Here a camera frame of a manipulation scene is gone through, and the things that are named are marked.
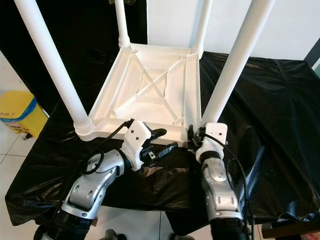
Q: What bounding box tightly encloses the white plastic table leg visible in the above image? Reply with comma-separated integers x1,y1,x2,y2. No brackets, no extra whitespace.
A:
14,0,95,138
114,0,131,48
200,0,276,128
191,0,213,58

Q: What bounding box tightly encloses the black plastic cover sheet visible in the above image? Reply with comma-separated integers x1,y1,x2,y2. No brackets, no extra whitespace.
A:
5,50,320,236

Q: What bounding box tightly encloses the dark left robot foot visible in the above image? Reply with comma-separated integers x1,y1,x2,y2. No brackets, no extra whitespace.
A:
102,230,126,240

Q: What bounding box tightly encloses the dark robot foot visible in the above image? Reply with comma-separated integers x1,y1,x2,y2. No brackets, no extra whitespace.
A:
167,232,191,240
102,230,126,240

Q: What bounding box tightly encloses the dark right robot foot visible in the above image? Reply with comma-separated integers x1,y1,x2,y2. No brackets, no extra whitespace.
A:
167,232,191,240

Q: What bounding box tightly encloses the yellow bin with blue band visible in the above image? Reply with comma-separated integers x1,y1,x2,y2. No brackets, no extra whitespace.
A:
0,90,48,138

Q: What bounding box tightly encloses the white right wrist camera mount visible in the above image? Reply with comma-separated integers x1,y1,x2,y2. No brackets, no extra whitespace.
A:
195,121,229,160

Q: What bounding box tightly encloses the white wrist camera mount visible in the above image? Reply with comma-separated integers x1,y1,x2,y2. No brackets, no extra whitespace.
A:
195,121,229,160
120,120,152,171

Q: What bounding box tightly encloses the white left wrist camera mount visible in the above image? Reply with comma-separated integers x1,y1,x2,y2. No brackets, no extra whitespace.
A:
120,120,152,171

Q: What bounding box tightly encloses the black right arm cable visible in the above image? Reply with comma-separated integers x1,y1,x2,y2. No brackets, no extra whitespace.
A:
202,132,256,236

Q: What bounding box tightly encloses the black vertical wall post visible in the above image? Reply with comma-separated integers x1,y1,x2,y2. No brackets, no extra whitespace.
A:
307,37,320,63

